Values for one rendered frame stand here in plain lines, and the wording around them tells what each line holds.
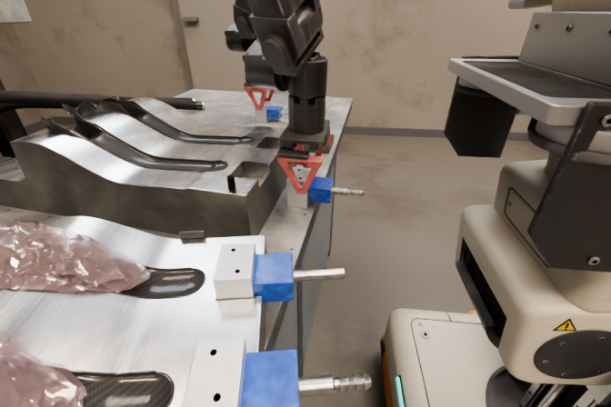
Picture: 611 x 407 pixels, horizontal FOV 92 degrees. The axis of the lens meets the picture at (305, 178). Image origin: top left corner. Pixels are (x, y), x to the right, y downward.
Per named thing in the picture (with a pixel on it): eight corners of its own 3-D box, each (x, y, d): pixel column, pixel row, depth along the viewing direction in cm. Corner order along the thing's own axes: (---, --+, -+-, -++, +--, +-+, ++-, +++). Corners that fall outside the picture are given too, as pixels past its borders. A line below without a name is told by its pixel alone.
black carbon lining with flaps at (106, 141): (258, 146, 58) (254, 98, 54) (219, 188, 45) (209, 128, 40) (108, 132, 65) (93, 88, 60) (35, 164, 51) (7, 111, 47)
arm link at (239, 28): (244, 19, 72) (261, 1, 76) (208, 17, 77) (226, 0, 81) (259, 62, 82) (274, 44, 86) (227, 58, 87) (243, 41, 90)
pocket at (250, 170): (271, 183, 49) (269, 163, 47) (259, 201, 44) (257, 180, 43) (245, 180, 50) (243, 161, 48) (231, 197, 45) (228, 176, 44)
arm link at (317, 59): (314, 54, 38) (335, 50, 42) (272, 50, 41) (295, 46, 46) (313, 107, 42) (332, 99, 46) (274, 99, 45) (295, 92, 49)
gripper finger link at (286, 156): (277, 199, 47) (275, 144, 43) (287, 177, 54) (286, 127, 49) (319, 203, 46) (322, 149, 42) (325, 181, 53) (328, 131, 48)
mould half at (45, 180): (296, 167, 66) (295, 106, 59) (252, 247, 43) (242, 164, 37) (105, 146, 75) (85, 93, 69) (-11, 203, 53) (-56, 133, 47)
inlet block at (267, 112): (300, 120, 94) (300, 103, 91) (296, 124, 90) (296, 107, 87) (261, 116, 96) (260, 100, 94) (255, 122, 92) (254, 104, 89)
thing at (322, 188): (363, 198, 55) (365, 173, 52) (362, 214, 50) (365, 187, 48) (293, 192, 57) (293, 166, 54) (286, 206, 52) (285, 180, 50)
